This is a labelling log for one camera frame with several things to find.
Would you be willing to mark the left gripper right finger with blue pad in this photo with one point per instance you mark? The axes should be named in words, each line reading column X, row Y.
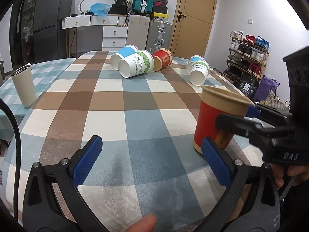
column 250, row 201

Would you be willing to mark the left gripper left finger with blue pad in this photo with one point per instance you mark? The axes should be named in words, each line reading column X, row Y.
column 52, row 201

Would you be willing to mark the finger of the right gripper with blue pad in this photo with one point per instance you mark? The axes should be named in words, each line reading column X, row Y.
column 252, row 112
column 239, row 126

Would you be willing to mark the right white green paper cup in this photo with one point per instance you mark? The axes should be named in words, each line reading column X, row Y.
column 199, row 72

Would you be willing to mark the white green paper cup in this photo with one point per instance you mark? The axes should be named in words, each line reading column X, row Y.
column 199, row 72
column 136, row 64

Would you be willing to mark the right blue white paper cup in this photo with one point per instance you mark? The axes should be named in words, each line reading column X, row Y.
column 191, row 61

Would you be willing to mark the blue white paper cup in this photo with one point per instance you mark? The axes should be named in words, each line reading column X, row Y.
column 191, row 61
column 121, row 54

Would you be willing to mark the left white green paper cup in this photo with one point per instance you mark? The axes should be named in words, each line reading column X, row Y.
column 136, row 64

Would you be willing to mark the left blue white paper cup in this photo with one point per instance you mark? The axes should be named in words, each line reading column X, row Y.
column 121, row 54

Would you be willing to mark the left hand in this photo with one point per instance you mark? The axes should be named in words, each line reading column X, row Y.
column 146, row 224

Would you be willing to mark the purple bag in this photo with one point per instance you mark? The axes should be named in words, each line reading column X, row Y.
column 267, row 84

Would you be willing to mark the shoe rack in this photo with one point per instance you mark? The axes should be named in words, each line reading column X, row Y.
column 247, row 56

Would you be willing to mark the plaid tablecloth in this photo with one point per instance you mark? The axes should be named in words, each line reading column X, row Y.
column 148, row 164

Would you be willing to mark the beige tumbler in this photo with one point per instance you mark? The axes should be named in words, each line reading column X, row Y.
column 24, row 85

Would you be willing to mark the wooden door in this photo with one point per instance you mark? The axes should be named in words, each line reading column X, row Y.
column 192, row 27

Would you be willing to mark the silver suitcase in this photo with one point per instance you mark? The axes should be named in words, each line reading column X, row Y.
column 158, row 35

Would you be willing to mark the white drawer desk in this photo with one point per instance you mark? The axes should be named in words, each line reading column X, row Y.
column 89, row 32

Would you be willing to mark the black glass cabinet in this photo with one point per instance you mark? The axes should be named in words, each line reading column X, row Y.
column 21, row 31

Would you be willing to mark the stacked shoe boxes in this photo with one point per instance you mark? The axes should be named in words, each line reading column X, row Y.
column 160, row 10

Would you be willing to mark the beige suitcase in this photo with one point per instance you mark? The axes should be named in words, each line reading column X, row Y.
column 138, row 27

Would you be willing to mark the blue plastic bag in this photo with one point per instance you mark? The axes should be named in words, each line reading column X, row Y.
column 100, row 9

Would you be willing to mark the oval mirror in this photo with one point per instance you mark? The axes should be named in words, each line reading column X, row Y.
column 84, row 5

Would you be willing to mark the black bag on desk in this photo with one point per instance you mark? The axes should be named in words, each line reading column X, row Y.
column 119, row 8

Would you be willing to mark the black refrigerator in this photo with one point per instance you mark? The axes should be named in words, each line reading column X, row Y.
column 49, row 37

